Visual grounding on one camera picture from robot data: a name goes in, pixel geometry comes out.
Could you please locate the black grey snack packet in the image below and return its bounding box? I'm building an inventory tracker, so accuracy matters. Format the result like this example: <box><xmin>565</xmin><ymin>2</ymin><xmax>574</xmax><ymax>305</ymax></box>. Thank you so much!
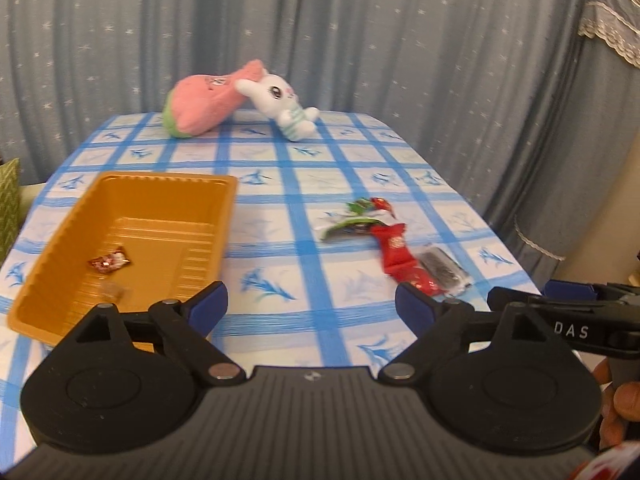
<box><xmin>416</xmin><ymin>245</ymin><xmax>473</xmax><ymax>296</ymax></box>

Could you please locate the long red snack bar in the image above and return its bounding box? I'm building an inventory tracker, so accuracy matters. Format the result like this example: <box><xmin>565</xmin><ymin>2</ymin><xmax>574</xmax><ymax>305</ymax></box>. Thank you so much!
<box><xmin>370</xmin><ymin>223</ymin><xmax>416</xmax><ymax>278</ymax></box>

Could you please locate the green white snack packet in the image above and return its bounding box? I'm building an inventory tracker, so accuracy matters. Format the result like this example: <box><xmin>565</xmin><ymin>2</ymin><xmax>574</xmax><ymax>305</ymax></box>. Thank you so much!
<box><xmin>319</xmin><ymin>216</ymin><xmax>386</xmax><ymax>242</ymax></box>

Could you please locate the small red foil candy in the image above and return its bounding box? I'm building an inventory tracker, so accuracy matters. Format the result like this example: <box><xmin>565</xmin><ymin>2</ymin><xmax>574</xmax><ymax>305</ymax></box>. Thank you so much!
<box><xmin>88</xmin><ymin>246</ymin><xmax>131</xmax><ymax>274</ymax></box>

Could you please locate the red patterned candy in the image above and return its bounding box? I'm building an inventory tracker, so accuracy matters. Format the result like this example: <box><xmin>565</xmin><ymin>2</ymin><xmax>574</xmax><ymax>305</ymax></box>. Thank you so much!
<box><xmin>370</xmin><ymin>197</ymin><xmax>396</xmax><ymax>218</ymax></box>

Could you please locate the red square snack packet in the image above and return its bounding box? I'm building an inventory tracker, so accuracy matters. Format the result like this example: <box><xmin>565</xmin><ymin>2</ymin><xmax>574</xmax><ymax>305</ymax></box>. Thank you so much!
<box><xmin>388</xmin><ymin>264</ymin><xmax>442</xmax><ymax>297</ymax></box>

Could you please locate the green candy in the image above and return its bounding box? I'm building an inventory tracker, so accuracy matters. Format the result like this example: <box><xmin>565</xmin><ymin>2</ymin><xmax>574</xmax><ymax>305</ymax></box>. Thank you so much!
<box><xmin>346</xmin><ymin>198</ymin><xmax>374</xmax><ymax>217</ymax></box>

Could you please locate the right hand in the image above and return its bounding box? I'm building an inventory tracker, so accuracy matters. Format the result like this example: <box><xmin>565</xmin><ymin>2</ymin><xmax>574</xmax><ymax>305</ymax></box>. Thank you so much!
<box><xmin>592</xmin><ymin>359</ymin><xmax>640</xmax><ymax>450</ymax></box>

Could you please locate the orange plastic tray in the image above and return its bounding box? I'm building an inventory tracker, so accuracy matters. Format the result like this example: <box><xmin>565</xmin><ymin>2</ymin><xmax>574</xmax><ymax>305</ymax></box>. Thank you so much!
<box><xmin>6</xmin><ymin>171</ymin><xmax>238</xmax><ymax>346</ymax></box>

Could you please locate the blue checked tablecloth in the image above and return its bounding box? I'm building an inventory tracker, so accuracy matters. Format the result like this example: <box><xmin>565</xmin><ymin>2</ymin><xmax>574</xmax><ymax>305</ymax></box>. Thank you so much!
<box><xmin>0</xmin><ymin>108</ymin><xmax>544</xmax><ymax>466</ymax></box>

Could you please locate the grey lace trimmed cover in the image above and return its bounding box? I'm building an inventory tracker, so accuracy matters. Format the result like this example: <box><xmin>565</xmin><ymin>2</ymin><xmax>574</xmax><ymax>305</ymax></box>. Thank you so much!
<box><xmin>506</xmin><ymin>0</ymin><xmax>639</xmax><ymax>287</ymax></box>

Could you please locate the pink strawberry plush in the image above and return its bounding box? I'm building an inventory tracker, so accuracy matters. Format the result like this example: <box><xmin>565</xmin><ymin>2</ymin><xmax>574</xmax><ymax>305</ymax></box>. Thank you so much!
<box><xmin>162</xmin><ymin>60</ymin><xmax>266</xmax><ymax>139</ymax></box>

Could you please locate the white bunny plush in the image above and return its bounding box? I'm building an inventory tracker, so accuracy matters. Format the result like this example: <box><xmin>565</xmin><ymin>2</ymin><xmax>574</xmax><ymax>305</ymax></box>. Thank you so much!
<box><xmin>234</xmin><ymin>72</ymin><xmax>319</xmax><ymax>142</ymax></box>

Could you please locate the green zigzag cushion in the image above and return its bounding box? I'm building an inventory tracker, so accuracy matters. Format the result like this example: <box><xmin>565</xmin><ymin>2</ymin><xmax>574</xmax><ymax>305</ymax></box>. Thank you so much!
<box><xmin>0</xmin><ymin>158</ymin><xmax>21</xmax><ymax>262</ymax></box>

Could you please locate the grey star curtain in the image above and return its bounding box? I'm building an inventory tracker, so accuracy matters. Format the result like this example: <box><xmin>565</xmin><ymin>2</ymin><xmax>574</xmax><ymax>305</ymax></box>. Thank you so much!
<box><xmin>1</xmin><ymin>0</ymin><xmax>584</xmax><ymax>222</ymax></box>

